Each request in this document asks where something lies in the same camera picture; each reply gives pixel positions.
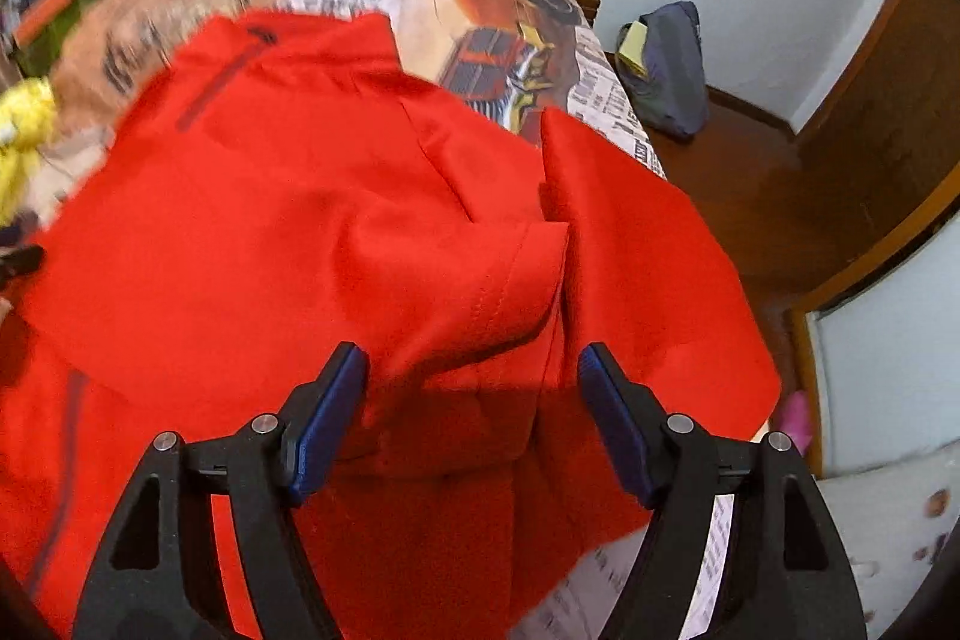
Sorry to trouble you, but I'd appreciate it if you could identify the pink object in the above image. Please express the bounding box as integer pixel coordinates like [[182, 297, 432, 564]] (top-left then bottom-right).
[[776, 389, 812, 455]]

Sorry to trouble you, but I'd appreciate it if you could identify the yellow-green item in bag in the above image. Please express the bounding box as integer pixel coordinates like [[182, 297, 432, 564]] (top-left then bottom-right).
[[618, 20, 650, 79]]

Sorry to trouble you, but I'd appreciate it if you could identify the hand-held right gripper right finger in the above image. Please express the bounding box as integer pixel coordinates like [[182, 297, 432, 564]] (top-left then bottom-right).
[[577, 342, 871, 640]]

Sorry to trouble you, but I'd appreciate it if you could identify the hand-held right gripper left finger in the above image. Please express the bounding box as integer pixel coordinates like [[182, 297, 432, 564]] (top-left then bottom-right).
[[71, 342, 370, 640]]

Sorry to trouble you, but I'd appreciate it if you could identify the wooden door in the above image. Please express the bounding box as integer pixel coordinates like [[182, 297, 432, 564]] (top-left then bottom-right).
[[791, 0, 960, 311]]

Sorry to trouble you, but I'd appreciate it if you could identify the green box with orange lid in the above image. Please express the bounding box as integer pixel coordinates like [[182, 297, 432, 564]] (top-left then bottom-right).
[[15, 0, 113, 80]]

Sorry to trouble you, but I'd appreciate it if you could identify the yellow printed cloth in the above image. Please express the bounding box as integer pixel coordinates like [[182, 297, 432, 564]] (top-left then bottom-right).
[[0, 77, 61, 223]]

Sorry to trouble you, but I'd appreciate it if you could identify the dark blue bag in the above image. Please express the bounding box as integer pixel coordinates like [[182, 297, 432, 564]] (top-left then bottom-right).
[[615, 1, 710, 141]]

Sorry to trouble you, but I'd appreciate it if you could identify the red jacket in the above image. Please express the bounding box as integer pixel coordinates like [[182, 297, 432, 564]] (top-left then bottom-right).
[[0, 10, 785, 640]]

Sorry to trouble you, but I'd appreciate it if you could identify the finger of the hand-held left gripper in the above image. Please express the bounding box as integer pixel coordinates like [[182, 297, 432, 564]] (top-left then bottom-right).
[[0, 244, 44, 292]]

